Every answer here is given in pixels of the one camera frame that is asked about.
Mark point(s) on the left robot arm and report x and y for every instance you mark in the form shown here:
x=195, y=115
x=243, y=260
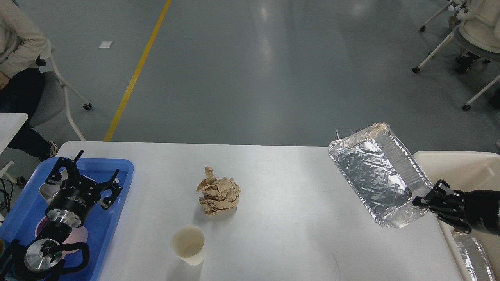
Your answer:
x=62, y=224

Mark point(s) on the blue plastic bin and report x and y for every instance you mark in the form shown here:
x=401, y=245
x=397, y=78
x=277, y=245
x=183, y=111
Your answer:
x=29, y=209

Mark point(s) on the foil tray in bin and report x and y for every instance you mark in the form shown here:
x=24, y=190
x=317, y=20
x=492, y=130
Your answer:
x=473, y=257

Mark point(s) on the pink ribbed mug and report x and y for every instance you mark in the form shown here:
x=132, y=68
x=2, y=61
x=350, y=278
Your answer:
x=80, y=234

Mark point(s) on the person in dark trousers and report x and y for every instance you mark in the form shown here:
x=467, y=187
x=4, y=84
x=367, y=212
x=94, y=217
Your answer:
x=21, y=44

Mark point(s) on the beige plastic bin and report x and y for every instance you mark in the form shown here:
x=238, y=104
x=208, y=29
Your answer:
x=465, y=171

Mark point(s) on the floor outlet cover left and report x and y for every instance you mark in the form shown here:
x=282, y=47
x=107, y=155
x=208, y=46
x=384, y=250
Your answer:
x=345, y=132

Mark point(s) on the white floor paper scrap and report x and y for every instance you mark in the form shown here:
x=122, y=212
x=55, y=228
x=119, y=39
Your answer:
x=105, y=44

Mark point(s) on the white office chair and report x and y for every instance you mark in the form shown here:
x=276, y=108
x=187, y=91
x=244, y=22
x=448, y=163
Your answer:
x=477, y=33

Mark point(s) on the white side table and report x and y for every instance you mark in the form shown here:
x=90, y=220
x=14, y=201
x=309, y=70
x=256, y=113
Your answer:
x=10, y=124

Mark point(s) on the stainless steel tray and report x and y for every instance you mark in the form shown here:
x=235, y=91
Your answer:
x=69, y=199

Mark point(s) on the grey office chair left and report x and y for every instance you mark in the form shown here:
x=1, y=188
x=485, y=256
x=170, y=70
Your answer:
x=55, y=98

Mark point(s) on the aluminium foil tray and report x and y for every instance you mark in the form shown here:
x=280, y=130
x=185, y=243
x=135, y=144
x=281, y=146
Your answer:
x=382, y=173

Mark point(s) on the cream paper cup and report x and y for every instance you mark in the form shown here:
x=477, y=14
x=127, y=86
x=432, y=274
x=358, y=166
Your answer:
x=188, y=243

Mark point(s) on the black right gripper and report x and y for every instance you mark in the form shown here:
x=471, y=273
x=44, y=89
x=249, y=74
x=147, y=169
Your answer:
x=481, y=208

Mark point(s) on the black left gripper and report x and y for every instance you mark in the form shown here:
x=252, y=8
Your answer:
x=75, y=218

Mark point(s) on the crumpled brown paper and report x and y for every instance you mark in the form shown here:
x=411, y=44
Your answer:
x=218, y=194

